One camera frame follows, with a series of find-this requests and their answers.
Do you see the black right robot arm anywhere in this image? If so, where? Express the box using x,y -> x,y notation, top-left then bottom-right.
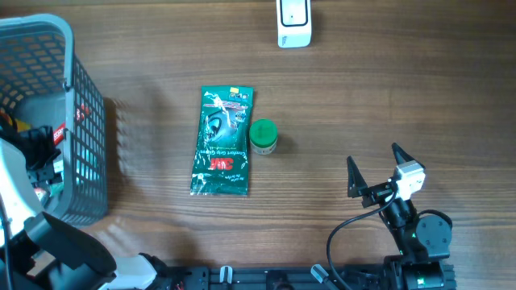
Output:
343,143 -> 456,289

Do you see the grey plastic shopping basket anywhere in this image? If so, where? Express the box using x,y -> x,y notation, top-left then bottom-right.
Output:
1,14 -> 108,227

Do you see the green lid small jar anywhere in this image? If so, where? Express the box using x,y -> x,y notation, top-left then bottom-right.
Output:
249,118 -> 278,155

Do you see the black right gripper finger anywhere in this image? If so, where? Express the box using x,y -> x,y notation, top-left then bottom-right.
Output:
346,156 -> 368,198
392,143 -> 424,168

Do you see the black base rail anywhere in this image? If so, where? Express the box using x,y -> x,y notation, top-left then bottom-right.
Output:
168,263 -> 457,290

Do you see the white barcode scanner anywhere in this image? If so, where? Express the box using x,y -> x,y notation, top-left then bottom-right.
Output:
276,0 -> 312,48

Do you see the sriracha sauce bottle green cap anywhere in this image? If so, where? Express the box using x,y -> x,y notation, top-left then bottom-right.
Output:
1,112 -> 31,132

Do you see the black camera cable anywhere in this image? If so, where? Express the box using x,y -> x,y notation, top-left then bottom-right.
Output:
325,192 -> 398,290

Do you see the red small sachet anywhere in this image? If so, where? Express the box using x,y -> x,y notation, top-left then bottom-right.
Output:
53,122 -> 66,146

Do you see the green 3M gloves packet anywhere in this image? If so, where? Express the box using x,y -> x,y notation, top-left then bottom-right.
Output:
190,85 -> 254,197

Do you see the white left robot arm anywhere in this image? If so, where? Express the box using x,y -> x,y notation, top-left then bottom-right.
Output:
1,120 -> 158,289

